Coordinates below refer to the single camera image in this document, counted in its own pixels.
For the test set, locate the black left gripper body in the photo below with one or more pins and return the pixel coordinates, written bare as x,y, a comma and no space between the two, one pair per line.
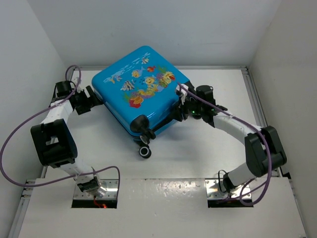
83,103

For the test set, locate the blue suitcase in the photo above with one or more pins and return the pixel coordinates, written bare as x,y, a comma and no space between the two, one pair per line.
139,90

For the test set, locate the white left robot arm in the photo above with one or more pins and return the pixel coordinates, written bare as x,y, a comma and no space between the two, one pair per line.
53,141

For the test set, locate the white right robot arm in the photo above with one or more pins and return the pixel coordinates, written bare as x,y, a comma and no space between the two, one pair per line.
263,148

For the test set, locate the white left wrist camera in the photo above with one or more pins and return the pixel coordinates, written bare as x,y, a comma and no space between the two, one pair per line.
76,81

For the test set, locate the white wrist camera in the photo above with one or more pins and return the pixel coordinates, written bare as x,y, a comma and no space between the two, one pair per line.
182,91
76,81

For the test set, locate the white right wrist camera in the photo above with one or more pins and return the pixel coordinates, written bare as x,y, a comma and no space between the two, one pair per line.
182,91

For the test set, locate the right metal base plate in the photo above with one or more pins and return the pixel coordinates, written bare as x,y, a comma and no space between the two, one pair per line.
216,190

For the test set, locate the metal base plate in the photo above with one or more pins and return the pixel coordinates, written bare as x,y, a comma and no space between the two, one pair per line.
216,190
107,191

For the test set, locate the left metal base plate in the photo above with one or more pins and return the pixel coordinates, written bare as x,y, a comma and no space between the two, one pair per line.
107,191

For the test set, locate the aluminium table frame rail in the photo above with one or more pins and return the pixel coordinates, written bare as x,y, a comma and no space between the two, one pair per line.
20,213

